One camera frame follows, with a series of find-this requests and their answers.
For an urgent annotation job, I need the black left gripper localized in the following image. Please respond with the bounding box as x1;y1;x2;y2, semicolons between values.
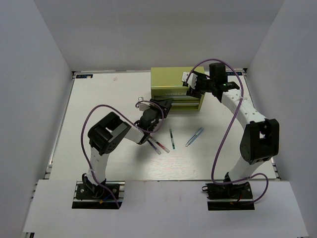
148;98;173;133

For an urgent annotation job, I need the green top drawer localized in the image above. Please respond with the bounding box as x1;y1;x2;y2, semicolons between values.
152;95;200;103

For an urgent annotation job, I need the green drawer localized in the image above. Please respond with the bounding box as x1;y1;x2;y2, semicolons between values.
152;95;200;103
170;103;200;112

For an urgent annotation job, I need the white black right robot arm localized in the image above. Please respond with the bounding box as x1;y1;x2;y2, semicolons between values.
182;59;279;199

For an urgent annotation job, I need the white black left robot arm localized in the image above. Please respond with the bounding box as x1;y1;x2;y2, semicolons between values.
80;98;173;198

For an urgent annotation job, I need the green bottom drawer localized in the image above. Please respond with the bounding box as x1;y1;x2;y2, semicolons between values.
170;103;200;112

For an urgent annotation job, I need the green metal tool chest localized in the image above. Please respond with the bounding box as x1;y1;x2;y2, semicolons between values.
151;67;204;109

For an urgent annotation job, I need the green capped clear pen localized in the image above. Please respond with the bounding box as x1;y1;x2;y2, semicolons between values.
169;129;175;150

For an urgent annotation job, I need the blue right corner label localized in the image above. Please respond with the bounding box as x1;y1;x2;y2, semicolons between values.
226;72;243;76

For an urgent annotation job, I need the blue corner label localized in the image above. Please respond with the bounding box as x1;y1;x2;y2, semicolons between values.
226;72;243;76
76;74;93;79

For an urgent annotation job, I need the red ink clear pen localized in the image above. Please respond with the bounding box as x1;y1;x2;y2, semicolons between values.
150;136;170;153

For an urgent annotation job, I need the purple ink clear pen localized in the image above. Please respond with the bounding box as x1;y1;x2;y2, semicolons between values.
147;140;161;155

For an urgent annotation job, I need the blue left corner label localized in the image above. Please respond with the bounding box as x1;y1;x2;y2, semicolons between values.
76;74;93;79

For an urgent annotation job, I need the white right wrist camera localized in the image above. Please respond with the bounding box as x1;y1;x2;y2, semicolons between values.
181;72;197;89

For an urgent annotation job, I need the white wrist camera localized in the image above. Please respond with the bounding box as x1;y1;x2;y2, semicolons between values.
181;72;197;89
136;97;150;111

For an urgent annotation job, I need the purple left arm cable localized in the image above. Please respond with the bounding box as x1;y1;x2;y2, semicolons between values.
82;101;165;208

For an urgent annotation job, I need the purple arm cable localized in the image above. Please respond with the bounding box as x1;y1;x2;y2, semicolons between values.
82;101;165;208
186;58;269;204

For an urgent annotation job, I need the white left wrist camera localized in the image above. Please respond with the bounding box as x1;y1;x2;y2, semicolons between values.
136;97;150;111

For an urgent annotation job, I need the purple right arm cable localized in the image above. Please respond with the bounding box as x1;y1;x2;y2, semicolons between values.
186;58;269;204

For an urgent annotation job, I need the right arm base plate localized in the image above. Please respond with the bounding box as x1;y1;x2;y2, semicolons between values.
202;182;255;211

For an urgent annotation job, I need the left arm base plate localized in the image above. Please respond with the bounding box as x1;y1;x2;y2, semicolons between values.
72;181;125;210

